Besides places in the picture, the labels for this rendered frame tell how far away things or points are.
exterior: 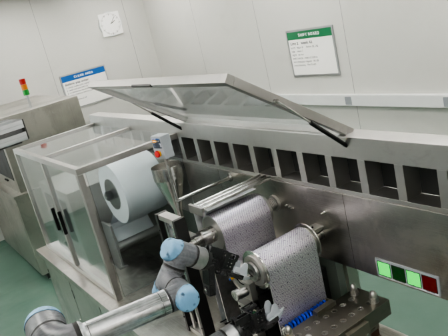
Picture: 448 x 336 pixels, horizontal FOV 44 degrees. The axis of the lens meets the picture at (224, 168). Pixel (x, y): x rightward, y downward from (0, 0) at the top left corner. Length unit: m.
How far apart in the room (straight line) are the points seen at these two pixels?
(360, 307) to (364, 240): 0.25
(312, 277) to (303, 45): 3.58
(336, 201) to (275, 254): 0.29
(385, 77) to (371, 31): 0.40
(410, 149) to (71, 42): 6.11
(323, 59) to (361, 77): 0.46
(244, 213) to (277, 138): 0.32
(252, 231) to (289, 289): 0.29
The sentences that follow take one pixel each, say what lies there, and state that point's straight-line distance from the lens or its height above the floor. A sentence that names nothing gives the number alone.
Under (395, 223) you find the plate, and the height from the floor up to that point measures 1.37.
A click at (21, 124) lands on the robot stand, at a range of 1.25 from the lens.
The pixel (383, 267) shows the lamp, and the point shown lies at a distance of 2.00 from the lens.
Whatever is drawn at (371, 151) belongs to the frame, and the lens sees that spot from 1.83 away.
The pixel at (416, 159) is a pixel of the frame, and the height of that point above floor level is 1.60.
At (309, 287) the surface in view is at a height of 1.11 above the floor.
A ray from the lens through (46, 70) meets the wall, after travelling 7.32.
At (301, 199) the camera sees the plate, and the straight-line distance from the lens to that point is 2.18.
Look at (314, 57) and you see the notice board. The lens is 5.33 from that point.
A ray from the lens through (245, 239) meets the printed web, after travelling 2.17.
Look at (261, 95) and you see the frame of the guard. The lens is 1.67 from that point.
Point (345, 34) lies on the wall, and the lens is 5.03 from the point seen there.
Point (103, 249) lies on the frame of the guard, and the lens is 2.76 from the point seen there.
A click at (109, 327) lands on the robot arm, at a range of 1.65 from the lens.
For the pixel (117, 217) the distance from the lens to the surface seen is 2.76.
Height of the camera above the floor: 2.16
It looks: 16 degrees down
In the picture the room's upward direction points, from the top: 14 degrees counter-clockwise
